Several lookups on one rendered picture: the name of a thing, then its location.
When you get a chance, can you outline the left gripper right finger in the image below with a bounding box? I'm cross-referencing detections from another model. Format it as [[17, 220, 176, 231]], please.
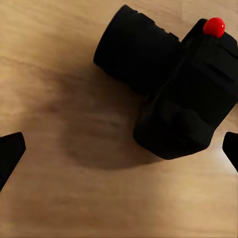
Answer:
[[222, 132, 238, 172]]

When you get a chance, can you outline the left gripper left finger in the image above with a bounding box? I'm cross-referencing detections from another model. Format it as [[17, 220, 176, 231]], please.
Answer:
[[0, 132, 26, 191]]

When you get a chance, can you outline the digital camera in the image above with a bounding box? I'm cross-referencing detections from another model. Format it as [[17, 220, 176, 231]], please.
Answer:
[[93, 4, 238, 160]]

